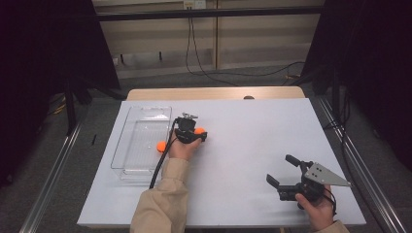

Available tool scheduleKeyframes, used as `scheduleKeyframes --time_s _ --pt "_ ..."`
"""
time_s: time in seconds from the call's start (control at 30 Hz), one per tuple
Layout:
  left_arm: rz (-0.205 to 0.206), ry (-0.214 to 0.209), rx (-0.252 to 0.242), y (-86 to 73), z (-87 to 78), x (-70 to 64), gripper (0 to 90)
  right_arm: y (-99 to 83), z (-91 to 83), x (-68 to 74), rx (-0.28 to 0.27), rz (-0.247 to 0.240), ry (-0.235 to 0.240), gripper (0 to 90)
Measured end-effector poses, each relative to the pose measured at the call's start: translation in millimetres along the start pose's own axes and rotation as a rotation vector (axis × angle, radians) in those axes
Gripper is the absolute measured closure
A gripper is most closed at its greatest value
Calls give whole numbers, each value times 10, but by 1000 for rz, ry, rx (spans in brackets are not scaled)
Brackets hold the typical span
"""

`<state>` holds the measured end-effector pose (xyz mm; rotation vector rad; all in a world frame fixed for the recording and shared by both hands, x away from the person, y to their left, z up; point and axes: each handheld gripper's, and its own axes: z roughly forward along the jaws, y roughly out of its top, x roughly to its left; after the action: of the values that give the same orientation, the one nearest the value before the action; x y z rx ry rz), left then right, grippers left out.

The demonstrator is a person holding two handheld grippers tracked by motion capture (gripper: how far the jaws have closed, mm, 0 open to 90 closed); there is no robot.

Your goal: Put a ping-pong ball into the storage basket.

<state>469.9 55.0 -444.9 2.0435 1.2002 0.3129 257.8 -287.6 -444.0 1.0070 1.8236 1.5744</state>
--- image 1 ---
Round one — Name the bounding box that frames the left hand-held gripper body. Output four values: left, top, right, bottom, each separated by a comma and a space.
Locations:
174, 112, 203, 145

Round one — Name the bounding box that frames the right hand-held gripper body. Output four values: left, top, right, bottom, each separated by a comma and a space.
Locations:
276, 160, 352, 202

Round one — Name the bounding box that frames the clear plastic container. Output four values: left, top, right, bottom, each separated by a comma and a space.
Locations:
110, 105, 175, 185

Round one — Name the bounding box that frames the person's left hand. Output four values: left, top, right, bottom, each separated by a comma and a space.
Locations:
167, 129, 203, 162

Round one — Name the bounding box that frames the person's right hand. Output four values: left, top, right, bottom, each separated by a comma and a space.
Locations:
294, 184, 334, 231

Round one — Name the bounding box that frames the wooden table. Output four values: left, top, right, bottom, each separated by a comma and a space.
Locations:
125, 85, 306, 101

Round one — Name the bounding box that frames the white board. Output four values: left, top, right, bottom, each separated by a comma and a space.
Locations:
76, 97, 367, 227

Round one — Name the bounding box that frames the black horizontal bar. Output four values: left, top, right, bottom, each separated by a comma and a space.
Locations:
95, 5, 325, 22

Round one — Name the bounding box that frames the black metal stand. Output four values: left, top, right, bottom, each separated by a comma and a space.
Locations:
62, 77, 128, 137

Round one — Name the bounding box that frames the black curtain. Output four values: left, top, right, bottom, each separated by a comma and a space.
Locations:
0, 0, 120, 188
302, 0, 412, 173

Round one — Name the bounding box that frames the right hand-held gripper black cable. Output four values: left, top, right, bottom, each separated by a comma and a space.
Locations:
322, 186, 338, 216

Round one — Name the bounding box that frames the hand-held gripper black cable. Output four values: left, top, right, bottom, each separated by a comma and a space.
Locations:
149, 117, 180, 190
322, 186, 338, 216

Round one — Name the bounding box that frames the aluminium rail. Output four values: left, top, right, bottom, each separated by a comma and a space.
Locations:
18, 122, 82, 233
317, 96, 406, 233

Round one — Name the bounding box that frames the left hand-held gripper black cable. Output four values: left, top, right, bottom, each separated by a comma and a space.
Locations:
149, 117, 180, 190

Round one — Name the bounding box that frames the white wall socket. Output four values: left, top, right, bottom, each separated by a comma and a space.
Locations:
183, 0, 207, 10

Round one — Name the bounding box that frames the yellow cable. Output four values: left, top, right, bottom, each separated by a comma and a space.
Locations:
52, 102, 66, 116

